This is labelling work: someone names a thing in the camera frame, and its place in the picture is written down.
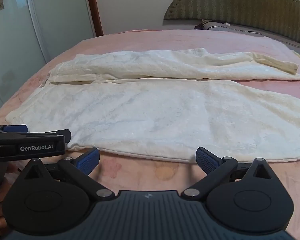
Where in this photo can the brown wooden frame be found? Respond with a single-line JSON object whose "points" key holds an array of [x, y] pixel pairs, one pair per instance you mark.
{"points": [[95, 7]]}

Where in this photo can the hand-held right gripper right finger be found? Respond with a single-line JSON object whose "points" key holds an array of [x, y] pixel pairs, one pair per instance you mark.
{"points": [[206, 160]]}

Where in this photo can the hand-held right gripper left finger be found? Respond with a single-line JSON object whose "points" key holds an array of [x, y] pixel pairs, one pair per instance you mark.
{"points": [[87, 160]]}

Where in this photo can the pink floral blanket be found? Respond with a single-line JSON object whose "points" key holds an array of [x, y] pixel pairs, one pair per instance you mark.
{"points": [[164, 38]]}

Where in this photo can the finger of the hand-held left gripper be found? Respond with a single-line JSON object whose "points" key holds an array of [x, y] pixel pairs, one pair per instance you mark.
{"points": [[15, 128], [55, 134]]}

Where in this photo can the cream white pants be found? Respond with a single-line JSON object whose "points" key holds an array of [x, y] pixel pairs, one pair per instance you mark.
{"points": [[150, 110]]}

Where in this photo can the floral glass wardrobe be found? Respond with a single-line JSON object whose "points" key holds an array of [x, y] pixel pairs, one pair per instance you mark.
{"points": [[27, 25]]}

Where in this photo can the grey pillow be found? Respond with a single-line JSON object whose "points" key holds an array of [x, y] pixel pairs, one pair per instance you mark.
{"points": [[229, 27]]}

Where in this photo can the green quilted headboard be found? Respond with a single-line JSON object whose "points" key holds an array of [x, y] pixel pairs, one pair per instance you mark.
{"points": [[239, 2]]}

